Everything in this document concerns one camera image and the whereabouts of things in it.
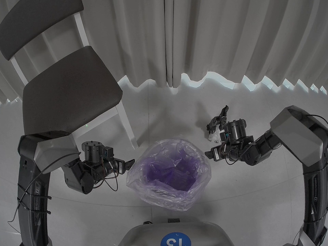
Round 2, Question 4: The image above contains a white trash bin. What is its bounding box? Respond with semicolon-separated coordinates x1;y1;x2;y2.
134;140;205;206

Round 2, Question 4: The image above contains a clear printed wrapper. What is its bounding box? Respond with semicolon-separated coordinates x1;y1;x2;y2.
208;128;224;143

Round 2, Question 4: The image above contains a white chair with grey seat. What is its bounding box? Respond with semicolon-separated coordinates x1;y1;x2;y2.
0;0;139;149

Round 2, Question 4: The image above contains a black plastic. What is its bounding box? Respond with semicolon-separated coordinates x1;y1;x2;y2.
207;105;230;135

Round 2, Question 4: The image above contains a white curtain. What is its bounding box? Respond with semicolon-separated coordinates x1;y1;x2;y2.
0;0;170;105
167;0;328;97

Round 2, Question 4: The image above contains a purple plastic bag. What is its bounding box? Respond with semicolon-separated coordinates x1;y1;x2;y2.
126;136;213;211

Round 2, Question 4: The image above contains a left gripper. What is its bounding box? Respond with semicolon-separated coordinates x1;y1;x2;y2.
106;158;128;176

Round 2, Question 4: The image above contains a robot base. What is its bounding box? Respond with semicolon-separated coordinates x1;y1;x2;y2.
120;218;231;246

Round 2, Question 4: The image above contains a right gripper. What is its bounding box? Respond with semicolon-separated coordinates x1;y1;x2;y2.
211;143;235;163

